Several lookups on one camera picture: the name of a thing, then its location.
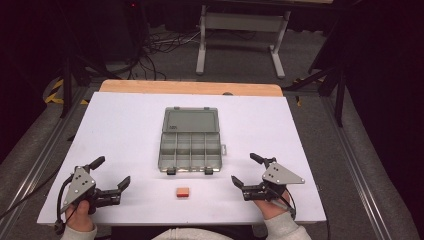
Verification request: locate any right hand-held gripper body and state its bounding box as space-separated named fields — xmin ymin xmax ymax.
xmin=241 ymin=156 xmax=306 ymax=203

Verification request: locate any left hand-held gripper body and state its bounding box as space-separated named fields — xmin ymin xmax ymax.
xmin=59 ymin=164 xmax=122 ymax=215

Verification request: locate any grey plastic compartment box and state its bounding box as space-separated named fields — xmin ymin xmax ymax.
xmin=157 ymin=105 xmax=228 ymax=176

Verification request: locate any person's right hand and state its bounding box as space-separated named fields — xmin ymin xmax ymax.
xmin=253 ymin=190 xmax=292 ymax=221

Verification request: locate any person's left hand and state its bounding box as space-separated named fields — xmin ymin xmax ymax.
xmin=64 ymin=199 xmax=97 ymax=233

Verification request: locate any white board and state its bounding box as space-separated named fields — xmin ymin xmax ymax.
xmin=36 ymin=91 xmax=328 ymax=226

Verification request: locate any person's torso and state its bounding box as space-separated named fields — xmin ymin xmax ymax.
xmin=151 ymin=227 xmax=235 ymax=240

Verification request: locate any yellow black hazard tape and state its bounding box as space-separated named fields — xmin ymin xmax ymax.
xmin=44 ymin=77 xmax=90 ymax=106

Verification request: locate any black tripod stand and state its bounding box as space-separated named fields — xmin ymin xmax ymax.
xmin=54 ymin=0 xmax=113 ymax=120
xmin=283 ymin=49 xmax=348 ymax=128

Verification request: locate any wooden table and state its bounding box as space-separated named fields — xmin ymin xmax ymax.
xmin=98 ymin=79 xmax=285 ymax=98

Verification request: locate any dark curtain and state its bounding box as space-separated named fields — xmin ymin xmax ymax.
xmin=0 ymin=0 xmax=68 ymax=164
xmin=343 ymin=0 xmax=424 ymax=234

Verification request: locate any white metal stand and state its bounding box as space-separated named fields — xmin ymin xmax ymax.
xmin=195 ymin=4 xmax=292 ymax=80

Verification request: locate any black device with red light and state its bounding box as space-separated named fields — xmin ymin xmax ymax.
xmin=123 ymin=0 xmax=150 ymax=66

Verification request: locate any left hand-held gripper cable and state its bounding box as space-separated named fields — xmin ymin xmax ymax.
xmin=53 ymin=174 xmax=76 ymax=236

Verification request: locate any hand-held gripper cable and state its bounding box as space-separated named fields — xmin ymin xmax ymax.
xmin=53 ymin=174 xmax=76 ymax=236
xmin=282 ymin=187 xmax=298 ymax=221

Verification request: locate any right hand-held gripper cable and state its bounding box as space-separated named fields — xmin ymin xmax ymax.
xmin=282 ymin=187 xmax=298 ymax=221

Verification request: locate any aluminium floor rail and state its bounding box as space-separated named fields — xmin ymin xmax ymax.
xmin=0 ymin=85 xmax=92 ymax=232
xmin=320 ymin=96 xmax=395 ymax=240

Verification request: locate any tangle of black floor cables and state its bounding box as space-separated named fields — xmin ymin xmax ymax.
xmin=124 ymin=28 xmax=202 ymax=82

